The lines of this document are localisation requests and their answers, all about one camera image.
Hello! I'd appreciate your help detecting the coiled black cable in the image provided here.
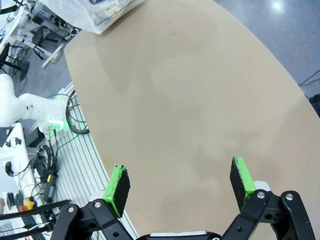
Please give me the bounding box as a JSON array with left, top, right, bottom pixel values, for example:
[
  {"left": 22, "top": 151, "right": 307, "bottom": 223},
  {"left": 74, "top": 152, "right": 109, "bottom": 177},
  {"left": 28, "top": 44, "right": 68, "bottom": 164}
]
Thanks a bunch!
[{"left": 65, "top": 87, "right": 90, "bottom": 136}]

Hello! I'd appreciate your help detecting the white desk leg frame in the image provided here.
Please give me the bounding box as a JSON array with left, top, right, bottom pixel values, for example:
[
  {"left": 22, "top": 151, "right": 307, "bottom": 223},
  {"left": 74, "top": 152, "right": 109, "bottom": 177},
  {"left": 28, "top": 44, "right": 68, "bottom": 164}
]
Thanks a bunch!
[{"left": 41, "top": 37, "right": 70, "bottom": 68}]

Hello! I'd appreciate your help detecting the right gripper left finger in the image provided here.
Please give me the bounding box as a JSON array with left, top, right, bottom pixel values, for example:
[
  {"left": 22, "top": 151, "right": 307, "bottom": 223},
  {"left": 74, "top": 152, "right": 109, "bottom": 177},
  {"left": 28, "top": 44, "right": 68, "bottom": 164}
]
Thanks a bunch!
[{"left": 51, "top": 164, "right": 141, "bottom": 240}]

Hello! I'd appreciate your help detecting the aluminium profile platform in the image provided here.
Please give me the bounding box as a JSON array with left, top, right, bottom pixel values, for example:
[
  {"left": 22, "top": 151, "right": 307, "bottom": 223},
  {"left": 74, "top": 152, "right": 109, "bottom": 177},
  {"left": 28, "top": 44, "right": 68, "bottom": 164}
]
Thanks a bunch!
[{"left": 51, "top": 81, "right": 140, "bottom": 240}]

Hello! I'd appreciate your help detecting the translucent bag with navy handles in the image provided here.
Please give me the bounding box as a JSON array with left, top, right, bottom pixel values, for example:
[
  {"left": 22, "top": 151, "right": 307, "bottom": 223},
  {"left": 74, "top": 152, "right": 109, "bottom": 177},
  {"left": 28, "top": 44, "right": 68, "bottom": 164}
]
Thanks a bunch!
[{"left": 39, "top": 0, "right": 147, "bottom": 35}]

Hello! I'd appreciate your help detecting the yellow emergency stop box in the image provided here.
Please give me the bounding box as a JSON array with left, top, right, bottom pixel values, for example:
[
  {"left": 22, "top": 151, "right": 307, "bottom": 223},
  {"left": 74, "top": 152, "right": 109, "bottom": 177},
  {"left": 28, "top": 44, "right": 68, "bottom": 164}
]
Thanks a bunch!
[{"left": 19, "top": 197, "right": 35, "bottom": 213}]

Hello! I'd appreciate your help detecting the black computer mouse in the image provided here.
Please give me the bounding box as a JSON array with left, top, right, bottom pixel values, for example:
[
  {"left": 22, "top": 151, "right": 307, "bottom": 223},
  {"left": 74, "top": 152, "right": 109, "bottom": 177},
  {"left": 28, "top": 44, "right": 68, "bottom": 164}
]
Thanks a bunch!
[{"left": 4, "top": 161, "right": 14, "bottom": 177}]

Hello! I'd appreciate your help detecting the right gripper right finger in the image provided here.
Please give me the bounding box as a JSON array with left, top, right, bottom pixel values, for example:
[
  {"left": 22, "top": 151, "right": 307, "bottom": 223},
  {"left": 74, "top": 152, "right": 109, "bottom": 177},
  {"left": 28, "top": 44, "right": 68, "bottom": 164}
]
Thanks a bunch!
[{"left": 221, "top": 156, "right": 316, "bottom": 240}]

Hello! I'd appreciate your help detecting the white operator desk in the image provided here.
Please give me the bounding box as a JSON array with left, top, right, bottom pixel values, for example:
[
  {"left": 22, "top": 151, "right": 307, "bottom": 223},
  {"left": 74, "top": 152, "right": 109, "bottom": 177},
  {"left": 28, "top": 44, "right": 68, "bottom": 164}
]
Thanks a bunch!
[{"left": 0, "top": 122, "right": 36, "bottom": 216}]

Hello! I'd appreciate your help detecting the bundle of black cables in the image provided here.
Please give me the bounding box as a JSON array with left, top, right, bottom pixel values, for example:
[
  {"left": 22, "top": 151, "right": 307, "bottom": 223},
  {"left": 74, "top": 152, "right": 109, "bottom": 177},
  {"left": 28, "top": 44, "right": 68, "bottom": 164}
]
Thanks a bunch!
[{"left": 32, "top": 129, "right": 61, "bottom": 201}]

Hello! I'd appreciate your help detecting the black power box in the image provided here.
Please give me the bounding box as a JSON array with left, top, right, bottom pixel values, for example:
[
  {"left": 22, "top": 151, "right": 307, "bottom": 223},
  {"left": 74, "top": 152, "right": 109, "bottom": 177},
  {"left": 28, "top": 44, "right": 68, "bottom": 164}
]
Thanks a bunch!
[{"left": 26, "top": 127, "right": 46, "bottom": 148}]

